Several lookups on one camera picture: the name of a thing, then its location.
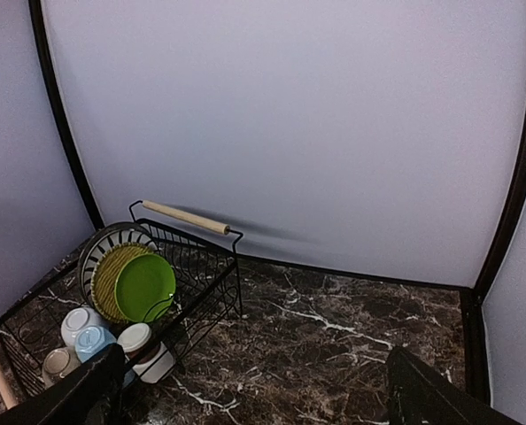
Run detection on woven yellow green plate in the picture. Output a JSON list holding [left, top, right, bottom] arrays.
[[90, 243, 159, 324]]

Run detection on blue striped white plate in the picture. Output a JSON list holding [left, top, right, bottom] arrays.
[[76, 221, 158, 308]]

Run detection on beige ribbed cup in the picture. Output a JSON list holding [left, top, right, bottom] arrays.
[[42, 347, 81, 389]]

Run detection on white cup with brown band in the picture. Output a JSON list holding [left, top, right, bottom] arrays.
[[117, 322, 152, 359]]

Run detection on light blue mug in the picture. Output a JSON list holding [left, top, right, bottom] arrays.
[[74, 326, 117, 363]]

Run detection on white utensil caddy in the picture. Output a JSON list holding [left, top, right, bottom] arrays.
[[133, 342, 175, 384]]

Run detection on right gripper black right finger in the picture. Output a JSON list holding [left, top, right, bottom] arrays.
[[386, 348, 518, 425]]

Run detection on bright green plate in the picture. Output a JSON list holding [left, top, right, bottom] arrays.
[[114, 253, 176, 323]]

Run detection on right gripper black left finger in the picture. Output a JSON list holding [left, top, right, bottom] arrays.
[[0, 344, 125, 424]]

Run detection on black wire dish rack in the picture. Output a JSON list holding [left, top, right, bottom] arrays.
[[0, 218, 243, 398]]

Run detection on white bowl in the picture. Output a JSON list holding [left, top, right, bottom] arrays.
[[60, 306, 109, 347]]

